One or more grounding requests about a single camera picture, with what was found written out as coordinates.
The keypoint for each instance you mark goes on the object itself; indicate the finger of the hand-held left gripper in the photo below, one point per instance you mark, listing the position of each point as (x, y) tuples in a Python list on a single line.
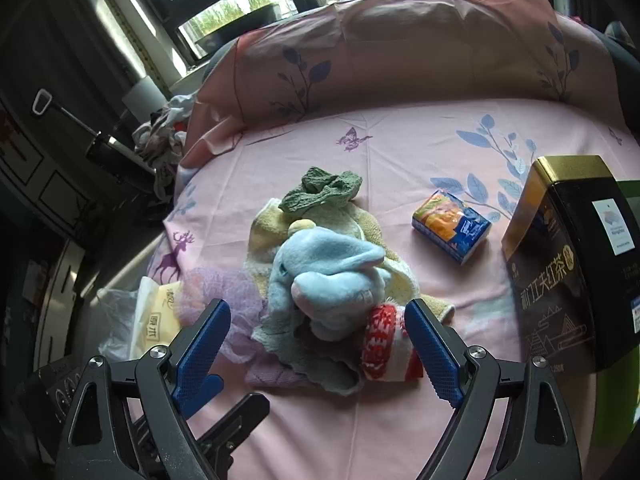
[(240, 417)]

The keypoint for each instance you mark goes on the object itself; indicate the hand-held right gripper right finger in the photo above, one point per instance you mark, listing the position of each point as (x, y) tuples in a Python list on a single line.
[(432, 355)]

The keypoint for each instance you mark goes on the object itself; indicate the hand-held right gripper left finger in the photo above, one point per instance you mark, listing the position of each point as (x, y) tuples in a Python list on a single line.
[(200, 355)]

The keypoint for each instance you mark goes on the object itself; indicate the red and white sock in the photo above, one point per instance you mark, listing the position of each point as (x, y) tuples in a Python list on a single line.
[(382, 340)]

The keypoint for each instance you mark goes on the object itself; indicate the purple cloth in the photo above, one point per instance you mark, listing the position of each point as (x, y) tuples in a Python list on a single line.
[(225, 290)]

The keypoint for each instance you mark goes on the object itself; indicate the grey-green cloth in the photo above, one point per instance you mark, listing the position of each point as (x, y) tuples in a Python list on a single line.
[(320, 365)]

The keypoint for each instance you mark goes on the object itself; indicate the blue elephant plush toy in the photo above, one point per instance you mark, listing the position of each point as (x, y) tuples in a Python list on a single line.
[(325, 270)]

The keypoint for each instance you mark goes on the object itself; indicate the yellow towel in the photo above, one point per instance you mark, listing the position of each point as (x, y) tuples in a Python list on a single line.
[(370, 230)]

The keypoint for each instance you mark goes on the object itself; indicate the green cardboard box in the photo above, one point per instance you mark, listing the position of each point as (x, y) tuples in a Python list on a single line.
[(617, 400)]

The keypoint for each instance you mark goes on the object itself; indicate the yellow packet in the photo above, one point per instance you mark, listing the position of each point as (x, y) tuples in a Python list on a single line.
[(155, 315)]

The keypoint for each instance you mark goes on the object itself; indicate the clear plastic bag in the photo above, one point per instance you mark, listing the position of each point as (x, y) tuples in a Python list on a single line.
[(115, 320)]

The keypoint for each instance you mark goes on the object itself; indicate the pink printed bed sheet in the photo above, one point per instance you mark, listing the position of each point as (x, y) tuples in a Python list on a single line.
[(350, 435)]

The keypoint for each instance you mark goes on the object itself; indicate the blue and orange tissue packet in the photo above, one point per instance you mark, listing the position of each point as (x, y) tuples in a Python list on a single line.
[(450, 225)]

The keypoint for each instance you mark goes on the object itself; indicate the black and gold tea tin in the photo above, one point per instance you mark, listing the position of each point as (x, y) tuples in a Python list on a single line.
[(565, 260)]

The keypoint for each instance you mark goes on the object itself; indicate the green knit cloth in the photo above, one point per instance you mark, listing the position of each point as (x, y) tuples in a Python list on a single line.
[(320, 187)]

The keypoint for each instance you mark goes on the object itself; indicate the dark cabinet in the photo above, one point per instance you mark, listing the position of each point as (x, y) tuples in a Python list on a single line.
[(40, 175)]

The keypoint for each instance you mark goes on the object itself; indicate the pile of clothes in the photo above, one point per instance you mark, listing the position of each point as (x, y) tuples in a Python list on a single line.
[(160, 135)]

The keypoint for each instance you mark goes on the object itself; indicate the white cylinder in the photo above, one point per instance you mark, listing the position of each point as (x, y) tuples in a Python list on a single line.
[(142, 97)]

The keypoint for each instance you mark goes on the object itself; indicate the pink leaf-print pillow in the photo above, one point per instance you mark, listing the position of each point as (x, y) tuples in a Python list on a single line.
[(400, 50)]

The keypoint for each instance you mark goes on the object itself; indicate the long black planter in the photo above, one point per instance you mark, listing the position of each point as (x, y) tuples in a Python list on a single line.
[(245, 20)]

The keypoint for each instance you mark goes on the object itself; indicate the dark grey sofa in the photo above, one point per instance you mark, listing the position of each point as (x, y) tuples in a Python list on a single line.
[(622, 60)]

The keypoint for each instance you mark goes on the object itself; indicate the black window frame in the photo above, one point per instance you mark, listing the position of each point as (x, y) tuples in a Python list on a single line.
[(165, 15)]

